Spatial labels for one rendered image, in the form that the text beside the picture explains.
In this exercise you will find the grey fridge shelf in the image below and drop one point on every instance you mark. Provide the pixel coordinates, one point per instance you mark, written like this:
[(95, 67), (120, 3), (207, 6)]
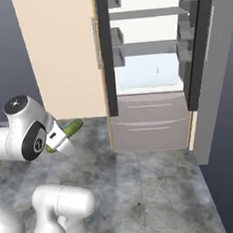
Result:
[(149, 48), (146, 13)]

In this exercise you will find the clear crisper drawer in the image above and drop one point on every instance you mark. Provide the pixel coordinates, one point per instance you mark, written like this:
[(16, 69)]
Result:
[(148, 72)]

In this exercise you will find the grey freezer drawer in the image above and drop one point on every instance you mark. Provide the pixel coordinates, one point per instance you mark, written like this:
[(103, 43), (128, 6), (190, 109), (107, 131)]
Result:
[(147, 100), (150, 140)]

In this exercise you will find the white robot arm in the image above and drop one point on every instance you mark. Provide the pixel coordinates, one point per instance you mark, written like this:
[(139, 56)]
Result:
[(20, 133)]

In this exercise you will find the grey fridge door with bins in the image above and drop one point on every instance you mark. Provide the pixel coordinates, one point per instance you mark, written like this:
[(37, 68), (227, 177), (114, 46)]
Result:
[(206, 97)]

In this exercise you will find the green cucumber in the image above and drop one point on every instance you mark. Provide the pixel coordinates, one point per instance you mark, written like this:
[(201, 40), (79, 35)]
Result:
[(74, 126)]

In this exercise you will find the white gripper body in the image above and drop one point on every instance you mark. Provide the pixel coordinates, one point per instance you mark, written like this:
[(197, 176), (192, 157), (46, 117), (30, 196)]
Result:
[(66, 147)]

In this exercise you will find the beige cupboard panel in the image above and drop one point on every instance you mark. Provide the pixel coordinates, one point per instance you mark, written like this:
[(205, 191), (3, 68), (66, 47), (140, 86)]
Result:
[(63, 53)]

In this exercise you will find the fridge door with dark bins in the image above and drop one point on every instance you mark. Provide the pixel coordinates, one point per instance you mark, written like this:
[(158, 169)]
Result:
[(106, 56)]

